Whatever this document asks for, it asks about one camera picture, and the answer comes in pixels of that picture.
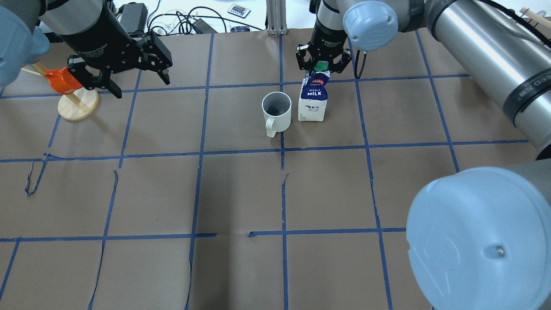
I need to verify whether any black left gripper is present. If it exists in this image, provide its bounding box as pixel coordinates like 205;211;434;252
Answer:
67;34;173;99

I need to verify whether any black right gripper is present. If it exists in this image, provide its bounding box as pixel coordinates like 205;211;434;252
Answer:
295;24;352;73

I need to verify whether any blue white milk carton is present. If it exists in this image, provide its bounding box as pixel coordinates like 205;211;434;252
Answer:
298;61;330;121

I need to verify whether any white ribbed mug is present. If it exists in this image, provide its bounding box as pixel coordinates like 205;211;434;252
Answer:
261;92;292;138

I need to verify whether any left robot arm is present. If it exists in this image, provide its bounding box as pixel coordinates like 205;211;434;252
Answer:
0;0;173;98

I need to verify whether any wooden mug tree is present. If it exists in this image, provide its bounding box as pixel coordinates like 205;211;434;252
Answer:
20;62;100;121

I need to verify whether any orange mug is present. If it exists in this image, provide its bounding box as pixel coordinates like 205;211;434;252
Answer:
45;67;83;95

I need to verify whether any black power brick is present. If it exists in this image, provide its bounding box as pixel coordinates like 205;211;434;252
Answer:
191;19;218;34

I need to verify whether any small remote control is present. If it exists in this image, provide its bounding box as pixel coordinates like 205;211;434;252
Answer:
227;3;251;19

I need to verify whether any aluminium frame post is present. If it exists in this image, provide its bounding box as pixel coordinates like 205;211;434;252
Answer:
266;0;288;35

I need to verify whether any black wire cup rack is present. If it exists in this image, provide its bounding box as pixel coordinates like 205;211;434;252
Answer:
519;7;551;28

